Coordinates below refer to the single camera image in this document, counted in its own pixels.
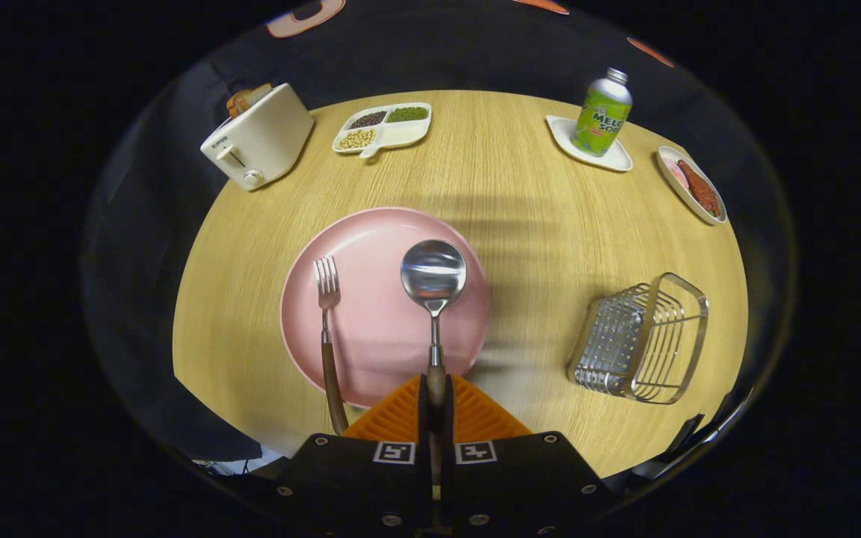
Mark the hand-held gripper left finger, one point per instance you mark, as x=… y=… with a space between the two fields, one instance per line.
x=423 y=418

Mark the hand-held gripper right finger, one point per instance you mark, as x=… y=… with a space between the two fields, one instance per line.
x=450 y=418

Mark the pink plate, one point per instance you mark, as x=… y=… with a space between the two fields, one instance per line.
x=378 y=329

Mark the white divided snack dish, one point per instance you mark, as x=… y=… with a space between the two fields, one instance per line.
x=404 y=134

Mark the yellow soybeans pile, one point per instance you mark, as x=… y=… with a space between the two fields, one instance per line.
x=356 y=138

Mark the black beans pile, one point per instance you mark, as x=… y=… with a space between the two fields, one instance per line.
x=368 y=119

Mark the white coaster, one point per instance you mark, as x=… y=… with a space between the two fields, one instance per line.
x=561 y=134

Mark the green mung beans pile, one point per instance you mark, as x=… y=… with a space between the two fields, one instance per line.
x=408 y=113

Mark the white toaster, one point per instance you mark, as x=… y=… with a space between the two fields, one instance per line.
x=266 y=142

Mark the white oval dish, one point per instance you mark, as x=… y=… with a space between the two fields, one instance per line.
x=688 y=202

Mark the pink ham slice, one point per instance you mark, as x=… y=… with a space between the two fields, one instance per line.
x=673 y=172

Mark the green soda bottle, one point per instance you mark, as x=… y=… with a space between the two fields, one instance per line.
x=601 y=119

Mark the red sausage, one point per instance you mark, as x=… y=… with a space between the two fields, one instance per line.
x=697 y=187

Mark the bread slice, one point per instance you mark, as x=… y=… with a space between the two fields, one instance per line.
x=258 y=93
x=236 y=103

